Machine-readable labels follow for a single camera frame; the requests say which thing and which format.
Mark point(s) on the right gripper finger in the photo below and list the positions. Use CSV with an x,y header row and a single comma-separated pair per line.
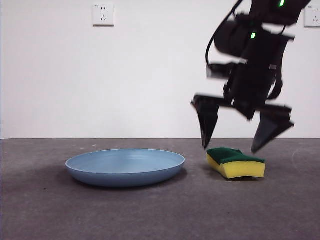
x,y
271,125
207,115

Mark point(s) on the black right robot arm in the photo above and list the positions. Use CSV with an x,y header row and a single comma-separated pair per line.
x,y
260,62

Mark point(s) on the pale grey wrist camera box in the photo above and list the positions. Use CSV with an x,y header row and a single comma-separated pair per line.
x,y
212,72

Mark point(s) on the blue round plate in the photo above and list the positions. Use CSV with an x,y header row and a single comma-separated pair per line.
x,y
125,172

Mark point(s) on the green and yellow sponge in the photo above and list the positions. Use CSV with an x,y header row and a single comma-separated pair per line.
x,y
240,168

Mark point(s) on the white wall socket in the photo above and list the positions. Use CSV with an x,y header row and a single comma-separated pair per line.
x,y
313,18
103,15

